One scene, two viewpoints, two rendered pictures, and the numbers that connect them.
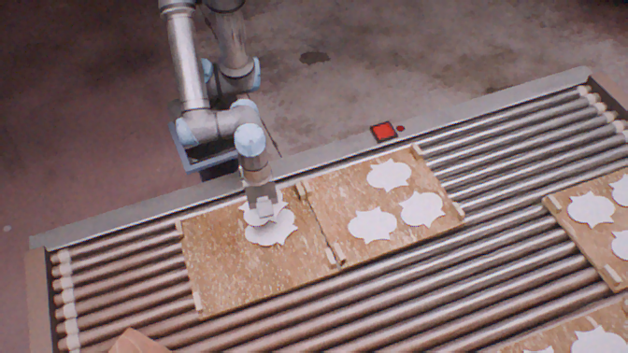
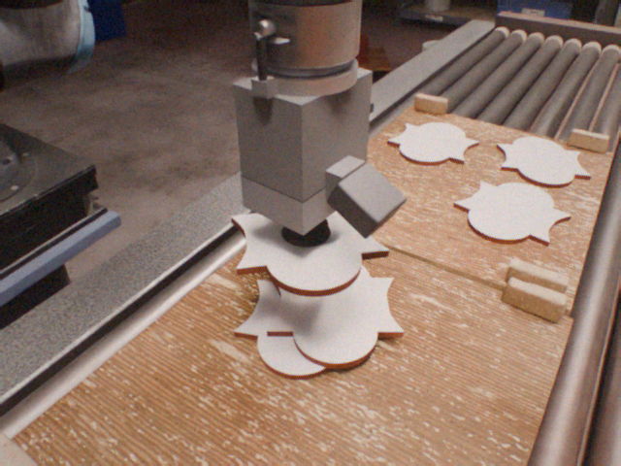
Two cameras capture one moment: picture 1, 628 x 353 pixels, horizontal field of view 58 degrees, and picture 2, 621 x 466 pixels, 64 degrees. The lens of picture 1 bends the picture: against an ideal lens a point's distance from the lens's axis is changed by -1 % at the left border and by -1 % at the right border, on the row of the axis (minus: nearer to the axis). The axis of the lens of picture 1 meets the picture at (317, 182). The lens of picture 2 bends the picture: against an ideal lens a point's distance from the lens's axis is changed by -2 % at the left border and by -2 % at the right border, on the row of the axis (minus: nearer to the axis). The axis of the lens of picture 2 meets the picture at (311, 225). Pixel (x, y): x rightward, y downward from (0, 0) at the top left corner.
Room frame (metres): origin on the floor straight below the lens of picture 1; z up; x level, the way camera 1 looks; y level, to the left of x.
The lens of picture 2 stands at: (0.73, 0.39, 1.31)
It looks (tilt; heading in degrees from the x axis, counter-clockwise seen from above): 36 degrees down; 320
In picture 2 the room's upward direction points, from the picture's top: straight up
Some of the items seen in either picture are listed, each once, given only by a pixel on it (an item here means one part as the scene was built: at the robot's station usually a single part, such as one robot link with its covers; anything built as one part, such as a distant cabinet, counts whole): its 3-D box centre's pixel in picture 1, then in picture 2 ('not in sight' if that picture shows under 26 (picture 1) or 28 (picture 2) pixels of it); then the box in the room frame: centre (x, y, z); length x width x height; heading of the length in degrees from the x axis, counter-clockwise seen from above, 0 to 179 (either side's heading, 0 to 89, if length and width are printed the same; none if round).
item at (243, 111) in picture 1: (239, 121); not in sight; (1.10, 0.19, 1.29); 0.11 x 0.11 x 0.08; 9
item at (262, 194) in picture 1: (260, 191); (326, 144); (0.98, 0.16, 1.13); 0.12 x 0.09 x 0.16; 11
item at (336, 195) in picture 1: (379, 203); (467, 182); (1.07, -0.19, 0.93); 0.41 x 0.35 x 0.02; 108
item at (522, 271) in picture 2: (339, 253); (536, 280); (0.88, -0.05, 0.95); 0.06 x 0.02 x 0.03; 18
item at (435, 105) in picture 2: (417, 150); (431, 104); (1.25, -0.34, 0.95); 0.06 x 0.02 x 0.03; 18
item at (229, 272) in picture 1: (253, 247); (317, 387); (0.94, 0.20, 0.93); 0.41 x 0.35 x 0.02; 107
